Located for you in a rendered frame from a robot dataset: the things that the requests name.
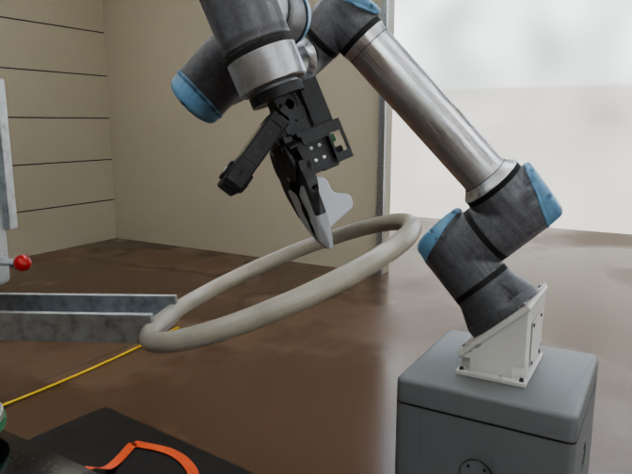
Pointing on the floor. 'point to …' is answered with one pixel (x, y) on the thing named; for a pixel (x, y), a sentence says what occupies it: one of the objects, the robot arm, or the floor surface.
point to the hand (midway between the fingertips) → (321, 242)
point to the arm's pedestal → (495, 416)
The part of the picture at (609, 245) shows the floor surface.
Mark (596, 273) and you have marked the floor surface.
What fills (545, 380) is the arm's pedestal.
